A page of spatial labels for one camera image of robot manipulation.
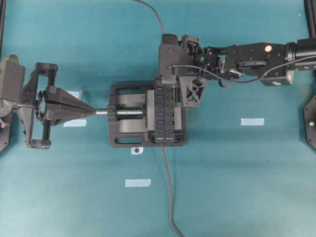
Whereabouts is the blue tape strip right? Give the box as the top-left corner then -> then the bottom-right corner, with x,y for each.
240,118 -> 265,126

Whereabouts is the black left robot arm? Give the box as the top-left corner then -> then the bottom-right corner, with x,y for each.
0,55 -> 96,150

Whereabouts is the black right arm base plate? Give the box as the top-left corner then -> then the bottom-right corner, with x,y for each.
303,95 -> 316,149

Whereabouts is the tape piece with black dot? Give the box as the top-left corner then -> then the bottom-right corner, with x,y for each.
131,147 -> 144,155

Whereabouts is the blue tape strip bottom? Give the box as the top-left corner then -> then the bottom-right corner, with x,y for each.
125,179 -> 152,188

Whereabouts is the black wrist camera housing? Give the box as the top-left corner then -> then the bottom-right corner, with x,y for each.
158,34 -> 193,84

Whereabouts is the silver vise crank handle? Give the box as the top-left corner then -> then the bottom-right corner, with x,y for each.
79,90 -> 149,118

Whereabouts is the black frame rail left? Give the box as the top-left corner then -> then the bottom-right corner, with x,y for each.
0,0 -> 6,55

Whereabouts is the black bench vise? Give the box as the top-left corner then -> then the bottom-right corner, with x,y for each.
107,82 -> 186,148

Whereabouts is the black frame rail right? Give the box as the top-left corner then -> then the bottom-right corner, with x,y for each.
304,0 -> 316,38

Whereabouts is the black frame rail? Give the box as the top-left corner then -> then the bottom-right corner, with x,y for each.
0,0 -> 6,55
304,0 -> 316,38

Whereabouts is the black hub cable lower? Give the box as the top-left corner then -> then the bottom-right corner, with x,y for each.
159,142 -> 184,237

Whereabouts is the blue tape strip near handle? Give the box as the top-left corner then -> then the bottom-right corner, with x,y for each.
67,91 -> 82,100

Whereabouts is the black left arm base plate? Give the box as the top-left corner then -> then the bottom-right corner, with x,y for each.
0,121 -> 11,153

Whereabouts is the blue tape strip left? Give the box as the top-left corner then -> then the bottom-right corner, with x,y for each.
63,119 -> 87,127

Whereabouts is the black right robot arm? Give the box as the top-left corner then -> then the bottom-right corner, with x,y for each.
159,35 -> 316,108

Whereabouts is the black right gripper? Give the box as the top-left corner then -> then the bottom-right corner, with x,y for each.
172,35 -> 222,108

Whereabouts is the black multiport USB hub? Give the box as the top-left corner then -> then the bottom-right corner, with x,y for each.
155,81 -> 175,143

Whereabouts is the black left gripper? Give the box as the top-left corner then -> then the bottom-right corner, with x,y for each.
16,62 -> 96,150

